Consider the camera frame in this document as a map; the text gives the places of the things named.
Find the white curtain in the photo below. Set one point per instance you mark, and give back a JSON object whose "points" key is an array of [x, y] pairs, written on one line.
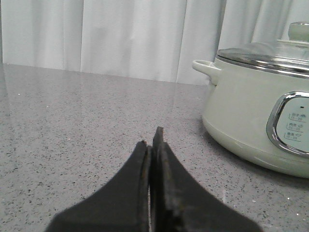
{"points": [[148, 39]]}

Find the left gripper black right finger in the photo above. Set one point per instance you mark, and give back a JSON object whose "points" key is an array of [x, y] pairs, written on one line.
{"points": [[180, 204]]}

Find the pale green electric cooking pot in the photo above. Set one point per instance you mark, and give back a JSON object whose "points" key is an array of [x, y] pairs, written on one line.
{"points": [[259, 114]]}

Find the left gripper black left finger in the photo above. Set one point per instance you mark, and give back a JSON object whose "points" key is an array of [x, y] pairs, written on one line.
{"points": [[121, 205]]}

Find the glass pot lid with knob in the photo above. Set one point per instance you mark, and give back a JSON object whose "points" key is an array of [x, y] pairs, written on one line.
{"points": [[288, 56]]}

